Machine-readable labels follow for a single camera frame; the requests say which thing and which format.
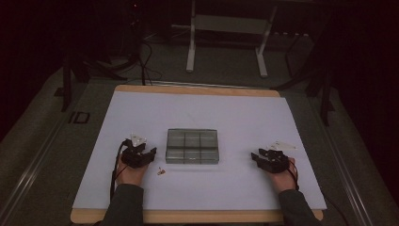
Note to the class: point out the metal floor rail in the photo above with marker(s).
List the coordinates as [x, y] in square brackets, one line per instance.
[29, 169]
[348, 175]

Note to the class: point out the white table mat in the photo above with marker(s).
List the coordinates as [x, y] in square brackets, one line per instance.
[200, 106]

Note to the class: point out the black tripod stand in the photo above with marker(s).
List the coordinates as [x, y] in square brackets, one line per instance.
[67, 81]
[324, 97]

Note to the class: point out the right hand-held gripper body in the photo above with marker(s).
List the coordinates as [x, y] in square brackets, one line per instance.
[276, 161]

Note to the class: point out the clear plastic compartment box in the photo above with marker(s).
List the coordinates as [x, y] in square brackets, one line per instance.
[192, 146]

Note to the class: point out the white metal stand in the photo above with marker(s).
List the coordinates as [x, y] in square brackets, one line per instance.
[230, 24]

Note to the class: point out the small brown earring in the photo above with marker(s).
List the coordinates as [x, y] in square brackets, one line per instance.
[161, 171]

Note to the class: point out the person's left hand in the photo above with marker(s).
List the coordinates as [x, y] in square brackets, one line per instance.
[131, 175]

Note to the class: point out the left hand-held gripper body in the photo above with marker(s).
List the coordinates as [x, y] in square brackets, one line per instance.
[133, 158]

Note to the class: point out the person's right hand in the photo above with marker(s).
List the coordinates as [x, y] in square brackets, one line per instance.
[284, 180]

